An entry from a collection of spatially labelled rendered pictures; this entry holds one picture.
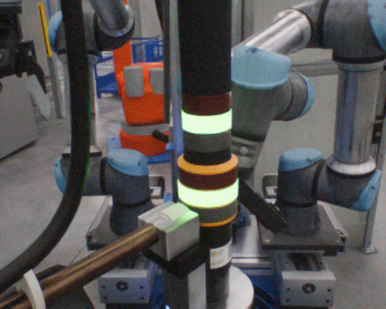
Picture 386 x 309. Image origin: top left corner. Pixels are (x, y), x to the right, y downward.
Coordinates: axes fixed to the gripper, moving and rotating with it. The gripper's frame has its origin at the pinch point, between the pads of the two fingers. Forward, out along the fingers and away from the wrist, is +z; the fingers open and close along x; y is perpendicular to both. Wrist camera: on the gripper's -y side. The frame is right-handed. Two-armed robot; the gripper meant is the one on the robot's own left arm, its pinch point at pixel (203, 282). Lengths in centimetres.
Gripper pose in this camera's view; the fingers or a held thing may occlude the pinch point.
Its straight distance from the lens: 62.9
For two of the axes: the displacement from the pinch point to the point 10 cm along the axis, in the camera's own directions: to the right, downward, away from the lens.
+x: 1.7, 3.3, -9.3
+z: -2.6, 9.2, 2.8
